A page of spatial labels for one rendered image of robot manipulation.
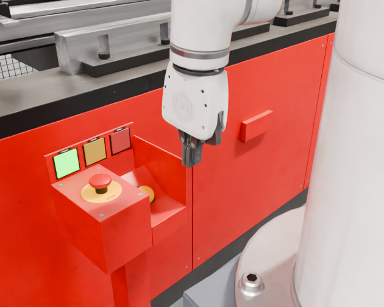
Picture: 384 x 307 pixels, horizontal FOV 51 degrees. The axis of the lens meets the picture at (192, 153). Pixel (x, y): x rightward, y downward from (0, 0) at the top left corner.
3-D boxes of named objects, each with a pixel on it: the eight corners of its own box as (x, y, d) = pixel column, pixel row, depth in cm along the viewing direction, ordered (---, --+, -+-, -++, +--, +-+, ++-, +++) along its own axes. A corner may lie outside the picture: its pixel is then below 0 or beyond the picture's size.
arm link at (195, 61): (155, 39, 57) (155, 59, 58) (202, 56, 52) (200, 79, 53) (196, 29, 62) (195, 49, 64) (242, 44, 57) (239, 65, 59)
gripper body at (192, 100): (155, 52, 58) (154, 121, 64) (208, 74, 53) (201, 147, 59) (191, 42, 63) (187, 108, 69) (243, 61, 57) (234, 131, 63)
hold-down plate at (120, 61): (94, 78, 97) (92, 66, 96) (82, 73, 101) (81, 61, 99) (185, 53, 116) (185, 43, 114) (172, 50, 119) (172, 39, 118)
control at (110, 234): (107, 276, 71) (95, 191, 62) (59, 234, 81) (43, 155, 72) (187, 223, 84) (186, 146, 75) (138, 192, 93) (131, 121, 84)
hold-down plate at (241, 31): (209, 47, 122) (209, 37, 120) (197, 44, 125) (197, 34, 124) (269, 31, 140) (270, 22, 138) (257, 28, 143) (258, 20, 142)
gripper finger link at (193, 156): (186, 131, 63) (184, 167, 67) (202, 140, 61) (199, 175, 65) (200, 125, 65) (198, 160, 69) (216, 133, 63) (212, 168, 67)
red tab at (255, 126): (245, 142, 138) (246, 123, 135) (240, 140, 139) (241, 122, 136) (271, 128, 147) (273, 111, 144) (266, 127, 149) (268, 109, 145)
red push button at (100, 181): (99, 203, 71) (96, 186, 69) (86, 194, 73) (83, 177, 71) (117, 194, 73) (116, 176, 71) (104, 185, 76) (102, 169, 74)
